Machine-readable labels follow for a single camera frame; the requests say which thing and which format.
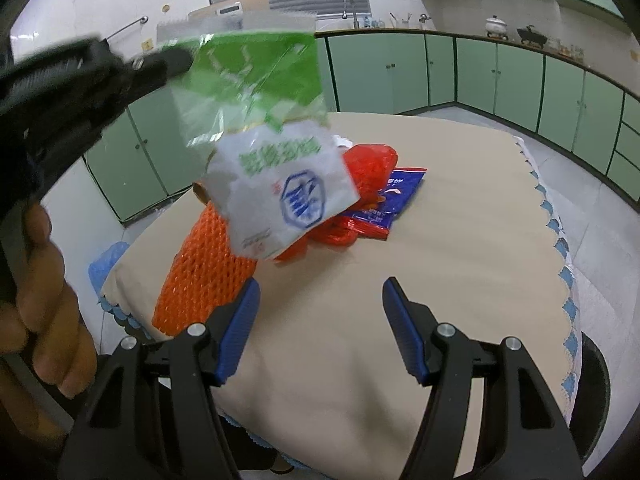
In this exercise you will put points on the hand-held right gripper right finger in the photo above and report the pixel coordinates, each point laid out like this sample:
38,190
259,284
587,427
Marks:
402,335

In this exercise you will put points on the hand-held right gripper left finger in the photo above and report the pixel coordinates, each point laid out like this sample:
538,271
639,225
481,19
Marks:
242,330

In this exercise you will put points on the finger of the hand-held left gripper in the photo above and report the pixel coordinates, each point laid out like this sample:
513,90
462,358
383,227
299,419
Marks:
162,67

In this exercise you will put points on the orange foam fruit net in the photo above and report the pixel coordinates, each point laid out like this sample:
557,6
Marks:
200,270

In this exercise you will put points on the brown cardboard tube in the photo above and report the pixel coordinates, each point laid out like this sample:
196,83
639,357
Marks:
201,192

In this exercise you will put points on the blue snack packet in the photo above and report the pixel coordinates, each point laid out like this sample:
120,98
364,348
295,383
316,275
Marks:
400,190

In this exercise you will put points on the green and white plastic bag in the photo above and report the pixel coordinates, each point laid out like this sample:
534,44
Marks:
280,185

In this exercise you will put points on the red plastic bag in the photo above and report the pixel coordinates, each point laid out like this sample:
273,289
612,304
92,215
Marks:
372,165

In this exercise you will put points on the person's left hand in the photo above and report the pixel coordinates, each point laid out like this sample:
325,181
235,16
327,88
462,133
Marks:
52,290

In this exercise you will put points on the beige tablecloth with blue trim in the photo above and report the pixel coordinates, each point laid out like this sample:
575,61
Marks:
450,240

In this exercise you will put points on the blue plastic stool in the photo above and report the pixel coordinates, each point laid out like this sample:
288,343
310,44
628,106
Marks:
105,265

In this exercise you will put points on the metal faucet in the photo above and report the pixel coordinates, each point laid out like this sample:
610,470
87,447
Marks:
350,7

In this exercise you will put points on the black chair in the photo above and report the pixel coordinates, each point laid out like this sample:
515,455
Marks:
592,390

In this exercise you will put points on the utensil holder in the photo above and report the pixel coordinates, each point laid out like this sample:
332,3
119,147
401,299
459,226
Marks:
401,22

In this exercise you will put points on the metal kettle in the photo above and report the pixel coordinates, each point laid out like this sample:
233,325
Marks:
425,20

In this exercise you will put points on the green base cabinets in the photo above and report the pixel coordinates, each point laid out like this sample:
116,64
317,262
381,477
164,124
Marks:
520,80

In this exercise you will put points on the white lidded pot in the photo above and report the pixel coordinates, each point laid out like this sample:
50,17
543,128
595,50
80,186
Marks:
497,27

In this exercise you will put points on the black pot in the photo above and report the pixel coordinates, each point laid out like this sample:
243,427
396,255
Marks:
530,35

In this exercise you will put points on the row of glass jars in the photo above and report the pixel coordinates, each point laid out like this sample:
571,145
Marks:
567,49

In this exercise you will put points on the metal wall rail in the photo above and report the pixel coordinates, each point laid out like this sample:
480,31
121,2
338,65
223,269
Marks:
127,27

